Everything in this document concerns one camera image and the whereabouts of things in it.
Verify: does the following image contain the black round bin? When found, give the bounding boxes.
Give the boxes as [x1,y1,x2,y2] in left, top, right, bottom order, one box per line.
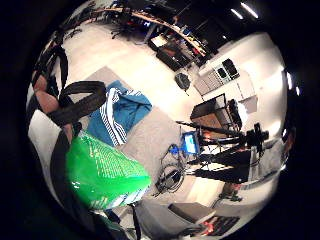
[174,72,192,92]

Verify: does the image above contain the white cabinet with appliances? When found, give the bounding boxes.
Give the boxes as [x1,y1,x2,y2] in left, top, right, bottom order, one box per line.
[194,57,258,102]

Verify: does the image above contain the grey flat box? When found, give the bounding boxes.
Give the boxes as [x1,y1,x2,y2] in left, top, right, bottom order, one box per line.
[167,201,217,225]

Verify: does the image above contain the tablet with blue screen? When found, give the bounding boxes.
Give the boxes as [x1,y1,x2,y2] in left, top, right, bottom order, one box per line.
[182,131,201,156]

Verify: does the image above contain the black office chair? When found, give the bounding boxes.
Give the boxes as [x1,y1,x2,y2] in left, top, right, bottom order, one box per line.
[110,12,135,40]

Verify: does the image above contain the blue white striped cloth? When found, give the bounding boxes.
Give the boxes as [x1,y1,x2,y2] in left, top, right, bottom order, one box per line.
[87,79,154,148]

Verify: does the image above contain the grey mat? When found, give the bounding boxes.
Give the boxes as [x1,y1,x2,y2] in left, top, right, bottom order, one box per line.
[84,65,188,168]

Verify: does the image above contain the long wooden desk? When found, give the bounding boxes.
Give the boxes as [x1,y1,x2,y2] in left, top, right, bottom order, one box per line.
[93,7,208,57]

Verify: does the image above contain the black open cart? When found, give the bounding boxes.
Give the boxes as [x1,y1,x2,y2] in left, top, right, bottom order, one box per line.
[189,93,244,135]

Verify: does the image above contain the black coiled cables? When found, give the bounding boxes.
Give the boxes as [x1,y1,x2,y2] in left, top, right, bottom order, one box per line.
[153,143,187,197]

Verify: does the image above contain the black case with red parts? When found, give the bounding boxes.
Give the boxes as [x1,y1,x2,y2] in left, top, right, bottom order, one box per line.
[199,214,241,238]

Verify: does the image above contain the ceiling lamp strip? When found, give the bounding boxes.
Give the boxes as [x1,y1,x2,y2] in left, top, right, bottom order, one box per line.
[239,1,260,20]
[230,8,244,21]

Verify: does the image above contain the black camera tripod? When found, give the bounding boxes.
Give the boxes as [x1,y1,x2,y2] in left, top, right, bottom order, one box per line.
[175,119,271,185]

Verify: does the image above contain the green snack bag white print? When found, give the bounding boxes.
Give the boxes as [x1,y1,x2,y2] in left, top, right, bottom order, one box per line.
[65,130,153,210]

